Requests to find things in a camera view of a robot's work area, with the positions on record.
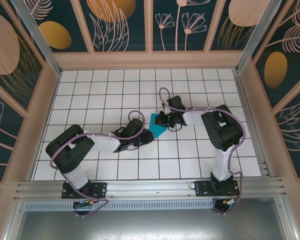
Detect blue square paper sheet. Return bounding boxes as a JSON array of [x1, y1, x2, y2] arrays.
[[147, 112, 168, 140]]

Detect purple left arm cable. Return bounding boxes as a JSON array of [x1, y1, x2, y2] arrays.
[[50, 110, 146, 218]]

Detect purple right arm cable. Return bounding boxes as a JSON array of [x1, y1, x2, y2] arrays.
[[159, 87, 246, 216]]

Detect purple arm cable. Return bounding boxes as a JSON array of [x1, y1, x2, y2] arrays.
[[159, 87, 246, 216], [50, 110, 146, 218]]

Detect aluminium corner post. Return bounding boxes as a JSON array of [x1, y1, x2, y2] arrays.
[[234, 0, 283, 74], [9, 0, 63, 77]]

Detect steel sheet panel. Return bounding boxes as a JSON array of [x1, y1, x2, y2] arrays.
[[4, 197, 297, 240]]

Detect small electronics board with connector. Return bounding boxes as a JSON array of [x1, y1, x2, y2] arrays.
[[73, 199, 99, 209], [221, 197, 242, 207]]

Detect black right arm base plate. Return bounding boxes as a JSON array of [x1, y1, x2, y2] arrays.
[[194, 179, 241, 198]]

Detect grey slotted cable duct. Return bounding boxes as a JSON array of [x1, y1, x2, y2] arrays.
[[24, 201, 215, 211]]

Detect aluminium side rail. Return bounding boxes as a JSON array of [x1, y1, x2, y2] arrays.
[[232, 70, 275, 179]]

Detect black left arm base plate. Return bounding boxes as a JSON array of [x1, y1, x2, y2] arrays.
[[61, 181, 108, 200]]

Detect long aluminium mounting rail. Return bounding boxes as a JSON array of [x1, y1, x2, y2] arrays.
[[13, 177, 288, 202]]

